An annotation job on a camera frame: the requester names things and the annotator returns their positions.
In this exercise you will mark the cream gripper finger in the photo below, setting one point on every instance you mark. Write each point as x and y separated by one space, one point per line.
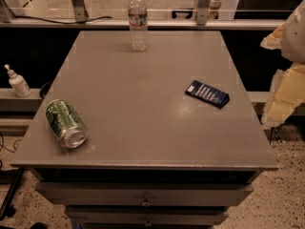
273 40
286 93

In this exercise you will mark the clear plastic water bottle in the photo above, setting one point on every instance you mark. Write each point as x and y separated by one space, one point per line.
138 22

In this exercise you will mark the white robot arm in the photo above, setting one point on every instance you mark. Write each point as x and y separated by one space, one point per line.
293 39

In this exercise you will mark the green soda can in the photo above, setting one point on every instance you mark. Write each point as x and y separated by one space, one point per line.
66 123

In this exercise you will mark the white pump dispenser bottle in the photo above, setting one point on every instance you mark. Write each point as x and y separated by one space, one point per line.
18 83

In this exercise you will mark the dark blue snack packet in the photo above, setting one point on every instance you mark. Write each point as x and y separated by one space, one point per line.
208 94

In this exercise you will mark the grey lower drawer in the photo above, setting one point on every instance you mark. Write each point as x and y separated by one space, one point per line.
146 216

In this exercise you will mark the grey drawer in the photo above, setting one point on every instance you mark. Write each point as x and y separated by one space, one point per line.
140 194
146 216

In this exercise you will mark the grey top drawer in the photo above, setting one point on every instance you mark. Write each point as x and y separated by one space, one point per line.
140 194

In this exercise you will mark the right metal frame bracket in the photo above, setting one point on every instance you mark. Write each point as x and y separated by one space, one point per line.
202 14

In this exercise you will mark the metal frame bracket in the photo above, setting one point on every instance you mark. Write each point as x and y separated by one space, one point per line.
80 11
202 14

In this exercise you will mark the left metal frame bracket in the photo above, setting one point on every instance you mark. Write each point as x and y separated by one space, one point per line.
80 11

